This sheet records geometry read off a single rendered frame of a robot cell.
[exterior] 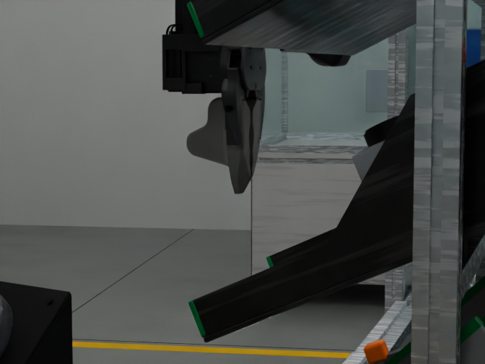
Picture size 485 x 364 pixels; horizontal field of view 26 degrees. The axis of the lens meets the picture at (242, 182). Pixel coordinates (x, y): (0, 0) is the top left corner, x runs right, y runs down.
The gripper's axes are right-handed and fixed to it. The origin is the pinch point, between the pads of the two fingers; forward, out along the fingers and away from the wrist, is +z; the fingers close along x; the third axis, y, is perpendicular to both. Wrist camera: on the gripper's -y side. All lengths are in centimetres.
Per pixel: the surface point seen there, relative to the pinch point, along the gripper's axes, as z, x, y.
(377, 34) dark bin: -12.9, 18.9, -15.9
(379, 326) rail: 27, -58, -3
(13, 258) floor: 124, -588, 365
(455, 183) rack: -5, 49, -25
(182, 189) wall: 89, -774, 301
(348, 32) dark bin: -12.8, 23.9, -14.8
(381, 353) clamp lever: 16.9, -4.0, -12.5
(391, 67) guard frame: -12, -86, 1
